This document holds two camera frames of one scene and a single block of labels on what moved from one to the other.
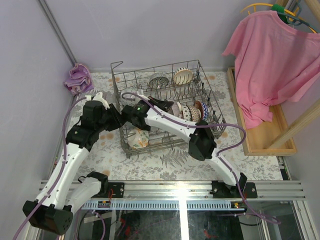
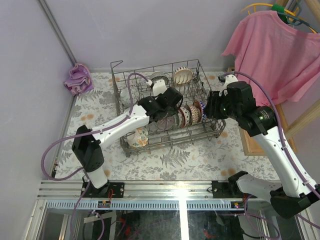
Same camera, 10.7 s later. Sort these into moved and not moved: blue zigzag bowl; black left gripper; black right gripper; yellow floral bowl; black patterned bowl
Moved: black right gripper; black left gripper
Not moved: blue zigzag bowl; black patterned bowl; yellow floral bowl
